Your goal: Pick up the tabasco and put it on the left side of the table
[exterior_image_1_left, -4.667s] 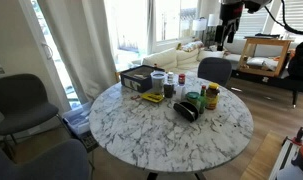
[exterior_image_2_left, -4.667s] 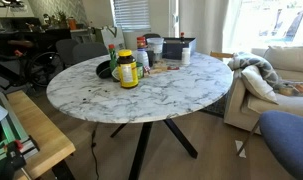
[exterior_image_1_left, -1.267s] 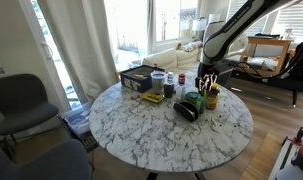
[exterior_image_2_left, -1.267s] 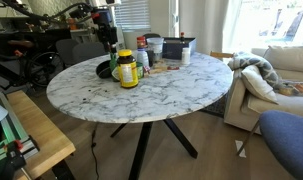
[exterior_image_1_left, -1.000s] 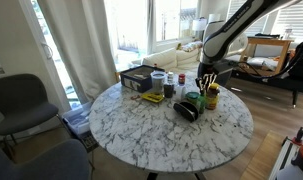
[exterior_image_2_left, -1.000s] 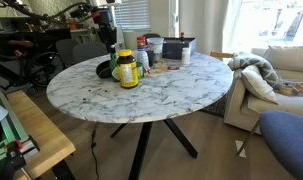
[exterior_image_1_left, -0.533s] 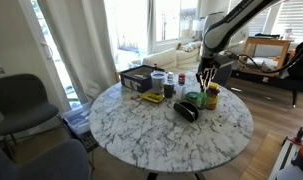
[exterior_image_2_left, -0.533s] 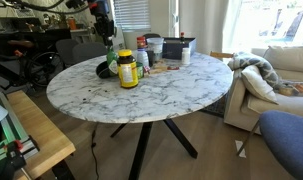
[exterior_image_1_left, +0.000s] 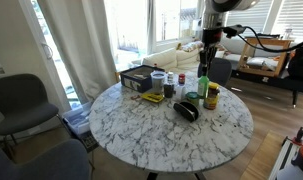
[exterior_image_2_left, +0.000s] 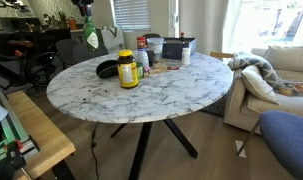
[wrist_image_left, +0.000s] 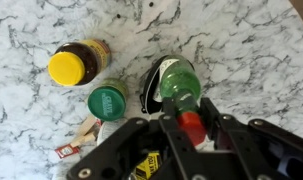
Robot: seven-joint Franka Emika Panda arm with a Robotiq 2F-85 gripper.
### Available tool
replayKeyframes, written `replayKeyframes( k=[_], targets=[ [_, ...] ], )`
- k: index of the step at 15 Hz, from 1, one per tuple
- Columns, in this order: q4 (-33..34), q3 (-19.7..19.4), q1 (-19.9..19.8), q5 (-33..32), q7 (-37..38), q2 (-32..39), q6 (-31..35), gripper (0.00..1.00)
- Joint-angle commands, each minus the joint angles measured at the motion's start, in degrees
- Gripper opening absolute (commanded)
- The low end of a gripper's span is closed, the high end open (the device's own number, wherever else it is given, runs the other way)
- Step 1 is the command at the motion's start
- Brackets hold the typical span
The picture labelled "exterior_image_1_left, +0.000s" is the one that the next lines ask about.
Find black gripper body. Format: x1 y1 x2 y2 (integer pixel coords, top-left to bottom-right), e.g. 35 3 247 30
199 43 219 64

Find green tabasco bottle red cap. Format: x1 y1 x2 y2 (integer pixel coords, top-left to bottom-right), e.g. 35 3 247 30
197 73 211 100

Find dark blue-grey chair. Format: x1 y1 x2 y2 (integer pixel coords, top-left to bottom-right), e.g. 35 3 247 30
197 57 233 88

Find patterned pillow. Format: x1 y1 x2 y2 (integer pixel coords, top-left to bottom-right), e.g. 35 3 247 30
179 40 205 53

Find white armchair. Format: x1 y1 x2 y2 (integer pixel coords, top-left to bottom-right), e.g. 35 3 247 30
219 33 255 63

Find brown jar yellow lid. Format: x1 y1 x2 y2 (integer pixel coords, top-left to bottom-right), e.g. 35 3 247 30
203 81 221 111

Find white bottle red cap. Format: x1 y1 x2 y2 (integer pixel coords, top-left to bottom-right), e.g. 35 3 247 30
175 73 187 101

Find small container green lid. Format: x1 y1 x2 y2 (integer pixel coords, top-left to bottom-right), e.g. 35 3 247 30
185 91 201 108

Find small bottle white cap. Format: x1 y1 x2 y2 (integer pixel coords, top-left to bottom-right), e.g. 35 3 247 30
166 71 175 85

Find white sofa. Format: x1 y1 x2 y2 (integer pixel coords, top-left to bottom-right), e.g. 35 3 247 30
130 41 205 74

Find dark glass jar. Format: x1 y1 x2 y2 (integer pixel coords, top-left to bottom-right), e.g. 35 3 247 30
163 83 175 99

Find clear plastic cup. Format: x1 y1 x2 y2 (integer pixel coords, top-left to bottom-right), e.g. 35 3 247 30
150 70 167 94

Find yellow packet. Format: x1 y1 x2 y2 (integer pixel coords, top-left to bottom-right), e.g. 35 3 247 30
140 91 165 104

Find blue cardboard box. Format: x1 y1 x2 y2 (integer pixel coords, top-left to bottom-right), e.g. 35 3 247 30
119 64 165 94

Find black low bench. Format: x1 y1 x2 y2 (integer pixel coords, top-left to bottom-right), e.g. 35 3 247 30
230 68 303 108

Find white window blinds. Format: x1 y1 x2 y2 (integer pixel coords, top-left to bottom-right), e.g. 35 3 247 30
225 0 303 43

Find black bulky equipment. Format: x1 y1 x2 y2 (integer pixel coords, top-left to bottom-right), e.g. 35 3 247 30
287 36 303 83

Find black table base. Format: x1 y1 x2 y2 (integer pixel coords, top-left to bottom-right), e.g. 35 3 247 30
146 171 208 180

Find beige curtain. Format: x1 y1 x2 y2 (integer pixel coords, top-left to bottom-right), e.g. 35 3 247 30
37 0 118 104

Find orange and black tool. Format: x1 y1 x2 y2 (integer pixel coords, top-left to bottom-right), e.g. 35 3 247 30
290 126 303 169

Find black flat floor item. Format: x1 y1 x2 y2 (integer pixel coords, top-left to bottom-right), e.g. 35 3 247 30
80 130 100 154

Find clear plastic storage bin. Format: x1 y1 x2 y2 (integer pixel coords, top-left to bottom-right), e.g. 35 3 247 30
61 101 94 138

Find grey shell chair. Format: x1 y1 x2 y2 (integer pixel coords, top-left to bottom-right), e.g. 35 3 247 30
0 73 60 158

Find blue upholstered chair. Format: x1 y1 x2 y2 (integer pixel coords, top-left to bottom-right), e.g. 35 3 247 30
0 138 91 180

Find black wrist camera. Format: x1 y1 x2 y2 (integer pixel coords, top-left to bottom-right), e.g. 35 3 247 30
223 24 247 38

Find black cable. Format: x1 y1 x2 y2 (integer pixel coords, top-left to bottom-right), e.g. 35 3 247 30
237 25 303 54

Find wooden frame stand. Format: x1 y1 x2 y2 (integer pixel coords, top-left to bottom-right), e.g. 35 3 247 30
236 36 292 78

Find white metal rail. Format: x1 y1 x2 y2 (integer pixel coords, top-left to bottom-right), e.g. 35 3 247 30
267 134 303 180

